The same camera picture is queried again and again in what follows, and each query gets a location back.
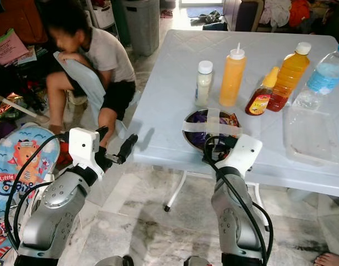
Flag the small white bottle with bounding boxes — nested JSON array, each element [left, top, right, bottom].
[[194, 60, 214, 108]]

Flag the orange cloth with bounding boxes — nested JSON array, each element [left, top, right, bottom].
[[289, 0, 311, 27]]

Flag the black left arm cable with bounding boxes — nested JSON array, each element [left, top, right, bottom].
[[3, 132, 73, 253]]

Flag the white plastic folding table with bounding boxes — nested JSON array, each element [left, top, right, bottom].
[[128, 29, 339, 213]]

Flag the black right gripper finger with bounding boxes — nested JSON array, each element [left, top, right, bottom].
[[202, 135, 217, 164]]

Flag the white cloth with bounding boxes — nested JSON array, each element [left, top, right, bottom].
[[261, 0, 292, 27]]

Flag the child in grey shirt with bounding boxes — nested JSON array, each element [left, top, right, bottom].
[[45, 4, 137, 147]]

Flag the blue floor mat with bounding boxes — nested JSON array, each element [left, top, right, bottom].
[[186, 6, 224, 17]]

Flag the orange bag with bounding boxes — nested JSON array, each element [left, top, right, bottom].
[[0, 0, 49, 45]]

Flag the honey bottle red label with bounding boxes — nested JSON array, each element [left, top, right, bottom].
[[245, 66, 280, 116]]

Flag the bare foot of person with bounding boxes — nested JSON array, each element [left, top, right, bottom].
[[314, 252, 339, 266]]

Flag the clear water bottle blue label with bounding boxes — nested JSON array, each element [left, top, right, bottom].
[[292, 40, 339, 110]]

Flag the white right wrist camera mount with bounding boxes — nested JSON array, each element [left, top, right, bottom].
[[219, 134, 263, 178]]

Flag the red toy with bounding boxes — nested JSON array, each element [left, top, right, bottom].
[[56, 147, 76, 167]]

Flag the pink book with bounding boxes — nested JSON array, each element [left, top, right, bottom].
[[0, 29, 30, 66]]

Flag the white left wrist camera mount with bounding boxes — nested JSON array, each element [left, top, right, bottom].
[[68, 127, 101, 173]]

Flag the baby bouncer lion print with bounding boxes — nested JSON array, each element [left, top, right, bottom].
[[0, 123, 62, 266]]

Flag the amber juice bottle white cap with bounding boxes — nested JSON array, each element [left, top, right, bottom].
[[266, 42, 312, 112]]

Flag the taped metal bowl purple contents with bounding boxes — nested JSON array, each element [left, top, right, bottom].
[[182, 108, 242, 155]]

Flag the light blue plastic chair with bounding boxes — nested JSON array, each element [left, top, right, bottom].
[[53, 52, 140, 139]]

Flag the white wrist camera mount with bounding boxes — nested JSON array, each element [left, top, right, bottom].
[[68, 127, 101, 173], [219, 134, 263, 178]]

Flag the purple chair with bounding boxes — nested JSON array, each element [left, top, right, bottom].
[[222, 0, 264, 32]]

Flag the grey trash bin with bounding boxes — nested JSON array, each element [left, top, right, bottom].
[[123, 0, 161, 57]]

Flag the shiny foil snack pack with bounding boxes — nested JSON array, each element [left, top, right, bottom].
[[0, 92, 26, 126]]

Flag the clear plastic container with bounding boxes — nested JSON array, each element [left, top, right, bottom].
[[282, 104, 339, 167]]

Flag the white plastic drawer unit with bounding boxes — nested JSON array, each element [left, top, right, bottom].
[[85, 0, 116, 29]]

